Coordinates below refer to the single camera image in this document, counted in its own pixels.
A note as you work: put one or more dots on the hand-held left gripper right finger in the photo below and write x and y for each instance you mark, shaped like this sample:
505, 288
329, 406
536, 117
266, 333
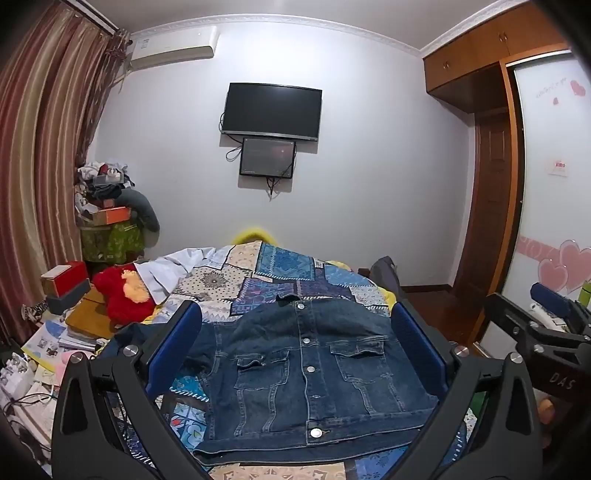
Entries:
415, 342

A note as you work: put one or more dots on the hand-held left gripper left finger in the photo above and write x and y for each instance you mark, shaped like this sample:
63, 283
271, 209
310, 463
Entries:
178, 342

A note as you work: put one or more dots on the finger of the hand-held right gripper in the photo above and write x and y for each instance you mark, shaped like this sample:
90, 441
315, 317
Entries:
556, 300
508, 318

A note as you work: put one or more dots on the blue denim jacket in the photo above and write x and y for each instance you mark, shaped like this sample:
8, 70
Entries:
286, 383

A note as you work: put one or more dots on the pile of clothes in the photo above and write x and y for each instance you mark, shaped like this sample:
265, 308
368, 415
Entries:
99, 175

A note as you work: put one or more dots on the person's right hand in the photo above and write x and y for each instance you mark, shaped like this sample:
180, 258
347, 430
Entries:
547, 410

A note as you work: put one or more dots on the green bottle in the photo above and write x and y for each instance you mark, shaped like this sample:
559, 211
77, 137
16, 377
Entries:
586, 294

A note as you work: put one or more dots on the white shirt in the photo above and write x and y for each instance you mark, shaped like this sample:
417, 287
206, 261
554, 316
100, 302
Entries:
161, 272

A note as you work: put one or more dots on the dark grey bag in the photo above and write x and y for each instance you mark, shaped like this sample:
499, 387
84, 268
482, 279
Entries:
383, 277

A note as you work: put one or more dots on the red plush toy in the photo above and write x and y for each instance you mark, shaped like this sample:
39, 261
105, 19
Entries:
120, 295

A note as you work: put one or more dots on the stack of books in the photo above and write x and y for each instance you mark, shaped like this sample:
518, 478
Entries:
76, 339

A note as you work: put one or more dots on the pink soft item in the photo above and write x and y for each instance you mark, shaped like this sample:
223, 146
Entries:
69, 358

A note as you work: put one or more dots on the grey box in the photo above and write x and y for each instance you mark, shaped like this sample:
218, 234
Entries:
69, 301

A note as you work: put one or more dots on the green patterned cloth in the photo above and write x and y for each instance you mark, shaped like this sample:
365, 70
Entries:
111, 242

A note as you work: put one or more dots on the patchwork patterned bedspread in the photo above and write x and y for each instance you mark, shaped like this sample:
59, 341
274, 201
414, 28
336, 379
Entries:
277, 272

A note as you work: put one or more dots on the red box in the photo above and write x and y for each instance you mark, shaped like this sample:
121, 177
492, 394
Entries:
69, 277

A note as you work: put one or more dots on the printed paper sheets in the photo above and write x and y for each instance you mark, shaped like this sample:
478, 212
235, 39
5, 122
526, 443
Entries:
46, 337

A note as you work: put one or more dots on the small red white sticker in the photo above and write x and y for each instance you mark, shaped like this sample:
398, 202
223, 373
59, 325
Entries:
557, 167

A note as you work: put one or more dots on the orange box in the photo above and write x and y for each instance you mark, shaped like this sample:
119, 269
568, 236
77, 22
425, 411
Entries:
111, 215

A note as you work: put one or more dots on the black white striped item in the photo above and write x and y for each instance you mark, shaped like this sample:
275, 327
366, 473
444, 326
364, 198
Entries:
34, 310

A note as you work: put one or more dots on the white paper clutter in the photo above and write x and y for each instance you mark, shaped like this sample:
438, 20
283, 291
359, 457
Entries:
23, 392

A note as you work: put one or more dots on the small black monitor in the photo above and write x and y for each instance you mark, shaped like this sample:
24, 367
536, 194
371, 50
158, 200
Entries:
268, 157

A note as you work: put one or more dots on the striped brown curtain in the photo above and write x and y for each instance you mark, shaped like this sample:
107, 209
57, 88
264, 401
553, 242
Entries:
41, 138

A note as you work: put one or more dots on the wooden overhead cabinet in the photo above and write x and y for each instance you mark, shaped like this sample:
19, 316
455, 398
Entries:
471, 55

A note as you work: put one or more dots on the white air conditioner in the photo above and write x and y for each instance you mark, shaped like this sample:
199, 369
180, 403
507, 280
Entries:
175, 48

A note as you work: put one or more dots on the black wall television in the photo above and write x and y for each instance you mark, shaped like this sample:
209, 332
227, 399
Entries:
272, 110

